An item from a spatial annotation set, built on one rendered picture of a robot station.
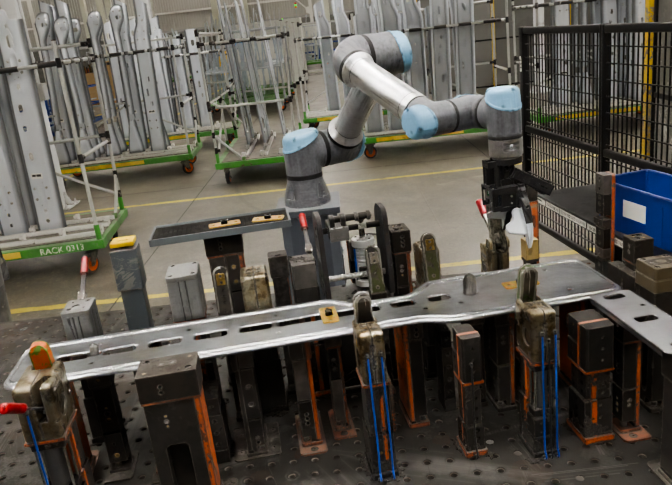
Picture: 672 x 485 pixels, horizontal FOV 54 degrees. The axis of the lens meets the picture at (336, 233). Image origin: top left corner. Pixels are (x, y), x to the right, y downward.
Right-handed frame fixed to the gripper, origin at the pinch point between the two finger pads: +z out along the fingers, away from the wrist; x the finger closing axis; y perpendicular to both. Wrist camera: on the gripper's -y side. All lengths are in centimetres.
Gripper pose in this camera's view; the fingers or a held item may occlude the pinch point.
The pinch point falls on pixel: (519, 238)
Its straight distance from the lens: 160.8
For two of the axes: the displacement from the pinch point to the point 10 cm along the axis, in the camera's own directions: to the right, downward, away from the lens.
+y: -9.8, 1.7, -1.0
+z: 1.3, 9.5, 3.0
